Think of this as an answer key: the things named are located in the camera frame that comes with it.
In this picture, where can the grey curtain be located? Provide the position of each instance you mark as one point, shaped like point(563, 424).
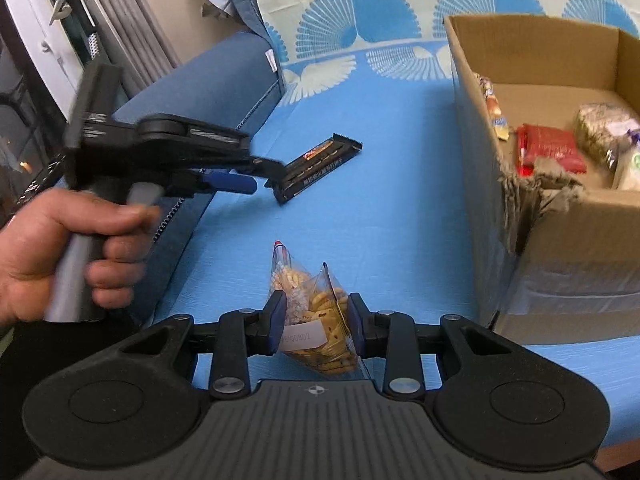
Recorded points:
point(130, 25)

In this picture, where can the clear bag of cookies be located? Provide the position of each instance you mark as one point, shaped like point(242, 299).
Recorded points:
point(320, 310)

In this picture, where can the clear grain snack bag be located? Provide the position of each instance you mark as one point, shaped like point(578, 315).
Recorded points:
point(600, 130)

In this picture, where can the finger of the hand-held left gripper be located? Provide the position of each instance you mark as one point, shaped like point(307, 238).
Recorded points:
point(265, 166)
point(235, 184)

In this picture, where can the blue cream fan-print sheet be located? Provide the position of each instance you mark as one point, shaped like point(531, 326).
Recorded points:
point(400, 185)

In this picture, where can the red snack packet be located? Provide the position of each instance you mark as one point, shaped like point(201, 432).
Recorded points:
point(550, 147)

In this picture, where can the black snack packet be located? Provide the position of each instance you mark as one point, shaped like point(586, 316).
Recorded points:
point(315, 162)

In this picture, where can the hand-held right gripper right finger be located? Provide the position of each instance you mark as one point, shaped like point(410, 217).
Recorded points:
point(354, 321)

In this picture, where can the cardboard box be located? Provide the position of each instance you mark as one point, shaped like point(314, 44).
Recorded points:
point(575, 270)

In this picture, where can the green label snack packet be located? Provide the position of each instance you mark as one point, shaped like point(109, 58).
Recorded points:
point(631, 170)

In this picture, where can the yellow candy stick packet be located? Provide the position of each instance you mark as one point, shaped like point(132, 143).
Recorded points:
point(495, 115)

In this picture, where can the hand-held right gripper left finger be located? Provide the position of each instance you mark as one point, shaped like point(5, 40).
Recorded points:
point(277, 321)

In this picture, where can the person's left hand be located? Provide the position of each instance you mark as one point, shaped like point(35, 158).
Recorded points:
point(35, 250)

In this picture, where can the white window frame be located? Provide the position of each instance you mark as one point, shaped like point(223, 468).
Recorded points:
point(30, 10)

